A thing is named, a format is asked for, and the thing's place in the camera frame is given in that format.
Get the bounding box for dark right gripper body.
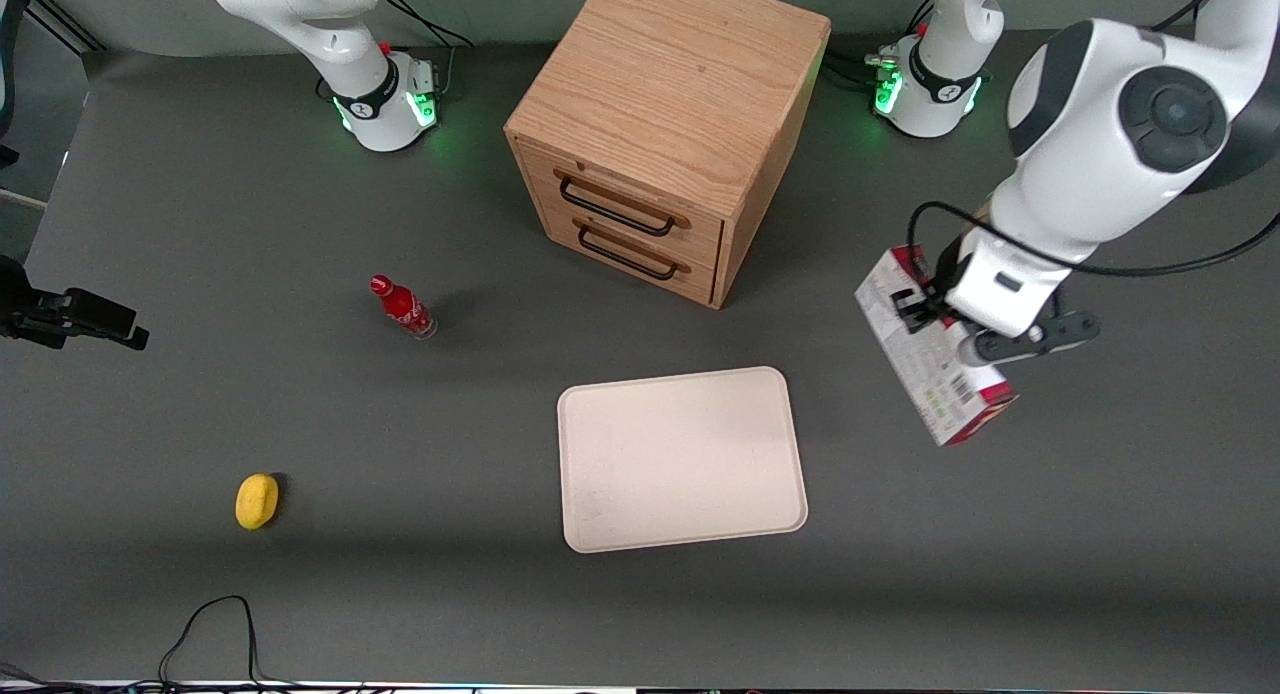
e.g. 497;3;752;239
0;255;67;347

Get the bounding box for red cookie box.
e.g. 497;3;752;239
855;244;1020;448

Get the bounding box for beige rectangular tray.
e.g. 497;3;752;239
556;366;809;554

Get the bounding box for wooden drawer front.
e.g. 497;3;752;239
518;139;725;267
535;189;722;307

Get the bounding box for yellow lemon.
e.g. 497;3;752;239
235;473;282;531

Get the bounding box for wooden drawer cabinet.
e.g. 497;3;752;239
504;0;832;310

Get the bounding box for red cola bottle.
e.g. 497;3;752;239
369;274;438;341

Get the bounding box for black hanging strap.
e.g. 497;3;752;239
0;0;37;170

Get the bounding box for black left arm base cables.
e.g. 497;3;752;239
824;0;937;93

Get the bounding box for black arm base cables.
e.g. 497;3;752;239
824;0;937;93
318;0;477;103

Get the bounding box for black drawer handle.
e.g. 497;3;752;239
553;169;692;239
572;217;692;282

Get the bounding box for black looped table cable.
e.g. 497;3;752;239
158;595;301;689

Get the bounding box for black right arm base cables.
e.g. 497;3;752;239
318;0;477;103

